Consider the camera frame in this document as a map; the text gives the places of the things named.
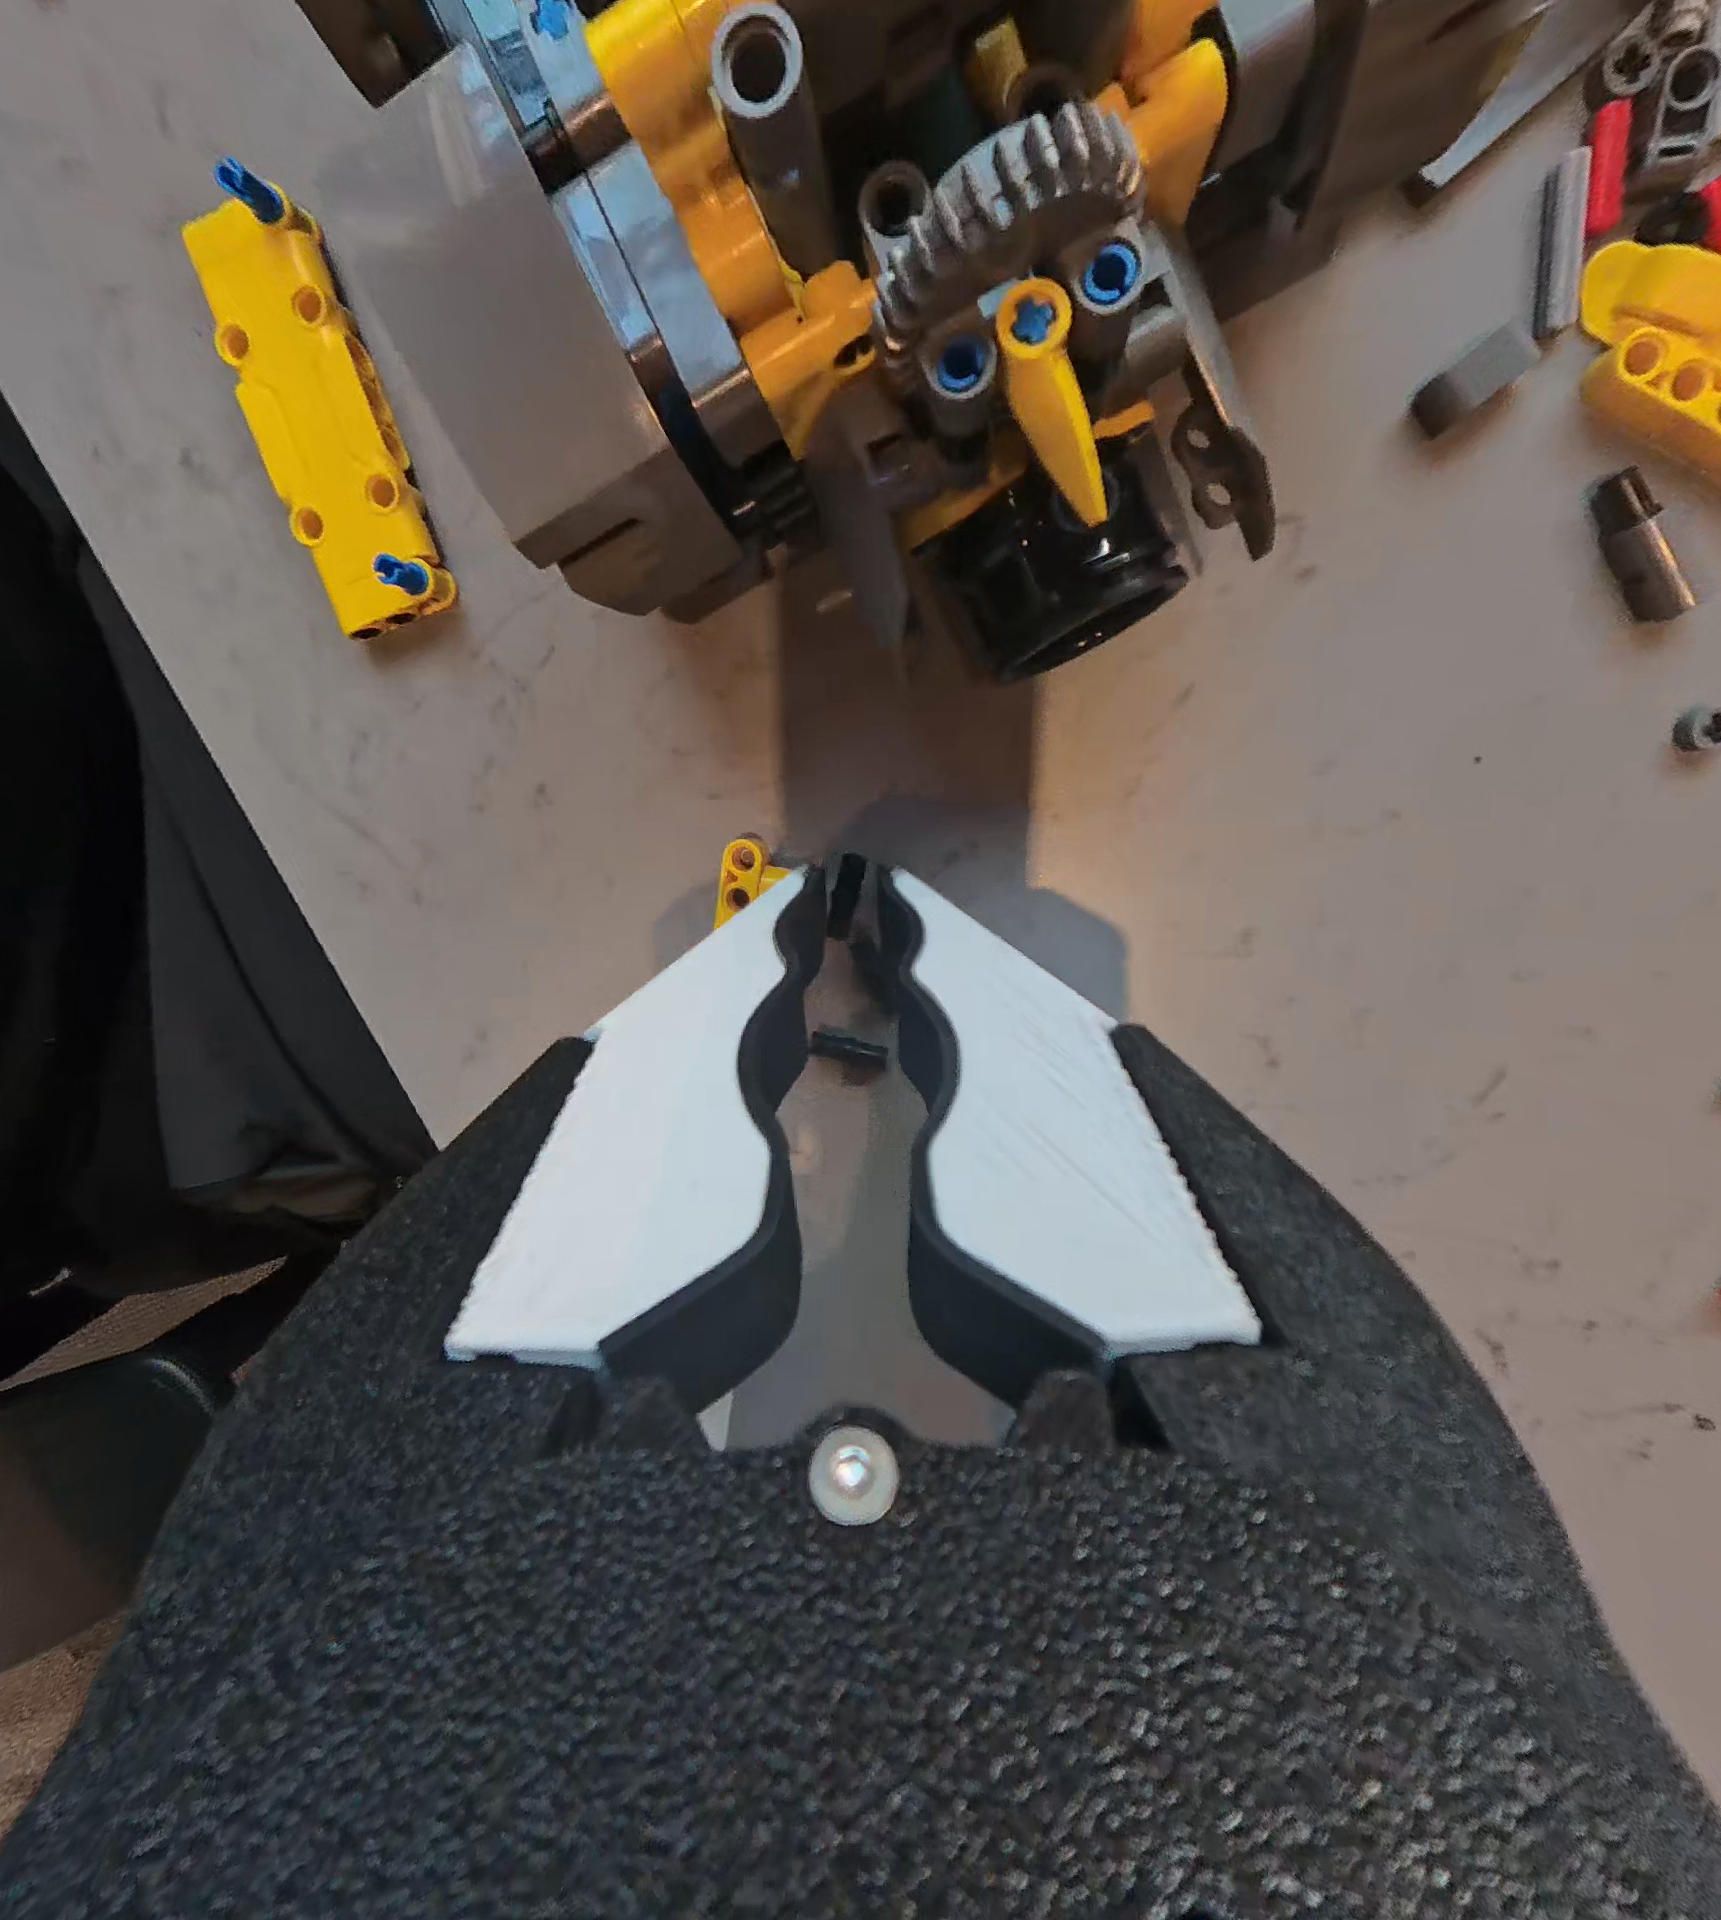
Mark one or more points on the yellow grey toy brick vehicle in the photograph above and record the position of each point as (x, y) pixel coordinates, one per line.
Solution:
(502, 300)

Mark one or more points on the black connector pin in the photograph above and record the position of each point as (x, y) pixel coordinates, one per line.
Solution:
(846, 1046)

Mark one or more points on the blue connector pin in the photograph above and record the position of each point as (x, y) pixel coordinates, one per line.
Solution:
(405, 575)

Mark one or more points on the person's black clothing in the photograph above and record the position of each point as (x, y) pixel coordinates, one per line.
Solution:
(20, 902)

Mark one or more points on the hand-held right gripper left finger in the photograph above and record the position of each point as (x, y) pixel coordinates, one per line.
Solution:
(622, 1186)

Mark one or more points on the grey desk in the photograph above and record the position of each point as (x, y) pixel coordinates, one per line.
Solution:
(1402, 902)

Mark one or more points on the pile of brick parts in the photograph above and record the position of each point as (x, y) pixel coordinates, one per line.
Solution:
(1686, 92)

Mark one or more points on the yellow rectangular brick block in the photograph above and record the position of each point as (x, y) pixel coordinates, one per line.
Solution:
(307, 406)

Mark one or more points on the dark grey pin connector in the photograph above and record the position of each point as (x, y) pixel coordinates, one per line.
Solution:
(1641, 549)

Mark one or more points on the yellow angled holed beam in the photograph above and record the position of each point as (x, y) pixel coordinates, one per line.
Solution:
(741, 884)

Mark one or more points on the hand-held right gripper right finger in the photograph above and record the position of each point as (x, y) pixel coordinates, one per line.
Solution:
(1071, 1186)

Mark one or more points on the small grey bush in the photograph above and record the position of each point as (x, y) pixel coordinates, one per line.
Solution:
(1701, 732)

